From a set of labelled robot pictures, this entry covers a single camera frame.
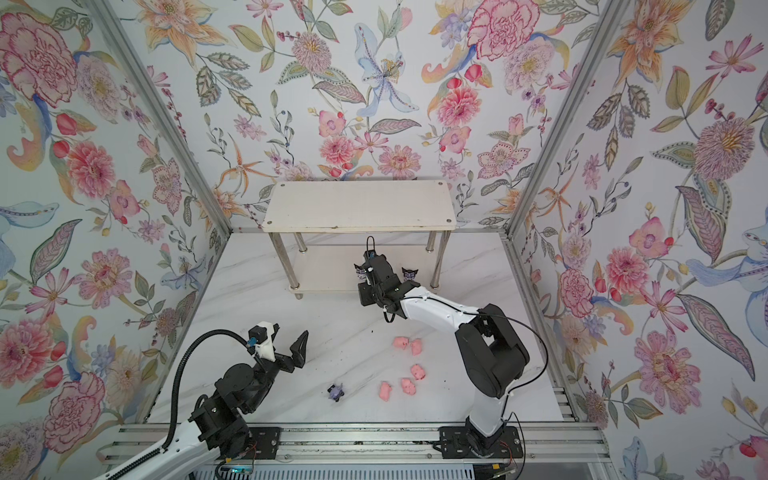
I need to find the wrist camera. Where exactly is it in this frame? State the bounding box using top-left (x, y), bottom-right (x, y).
top-left (361, 249), bottom-right (378, 271)
top-left (247, 322), bottom-right (280, 363)

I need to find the purple black kuromi toy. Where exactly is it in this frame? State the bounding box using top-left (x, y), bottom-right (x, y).
top-left (354, 265), bottom-right (367, 282)

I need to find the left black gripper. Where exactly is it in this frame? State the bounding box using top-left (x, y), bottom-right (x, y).
top-left (243, 327), bottom-right (310, 416)

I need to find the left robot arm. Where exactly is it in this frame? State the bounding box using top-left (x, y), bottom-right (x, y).
top-left (100, 322), bottom-right (309, 479)

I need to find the small purple kuromi toy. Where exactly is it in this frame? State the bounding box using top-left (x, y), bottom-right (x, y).
top-left (327, 384), bottom-right (345, 402)

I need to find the white two-tier shelf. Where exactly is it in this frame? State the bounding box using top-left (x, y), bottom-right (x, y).
top-left (263, 180), bottom-right (458, 299)

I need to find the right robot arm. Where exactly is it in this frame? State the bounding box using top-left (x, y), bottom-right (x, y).
top-left (358, 250), bottom-right (530, 458)

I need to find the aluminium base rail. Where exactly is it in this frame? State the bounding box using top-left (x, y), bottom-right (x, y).
top-left (96, 422), bottom-right (611, 467)

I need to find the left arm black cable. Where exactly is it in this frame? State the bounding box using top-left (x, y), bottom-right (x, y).
top-left (104, 328), bottom-right (250, 480)

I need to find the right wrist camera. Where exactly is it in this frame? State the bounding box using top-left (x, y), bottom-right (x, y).
top-left (361, 249), bottom-right (378, 271)

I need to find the pink pig toy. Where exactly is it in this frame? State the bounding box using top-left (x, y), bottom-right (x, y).
top-left (410, 364), bottom-right (426, 380)
top-left (378, 381), bottom-right (392, 402)
top-left (410, 339), bottom-right (423, 356)
top-left (392, 337), bottom-right (410, 350)
top-left (400, 378), bottom-right (417, 396)

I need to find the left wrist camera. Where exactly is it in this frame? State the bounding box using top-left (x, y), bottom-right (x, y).
top-left (247, 322), bottom-right (280, 363)

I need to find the black kuromi toy figure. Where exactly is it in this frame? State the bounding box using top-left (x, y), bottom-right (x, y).
top-left (401, 267), bottom-right (419, 282)

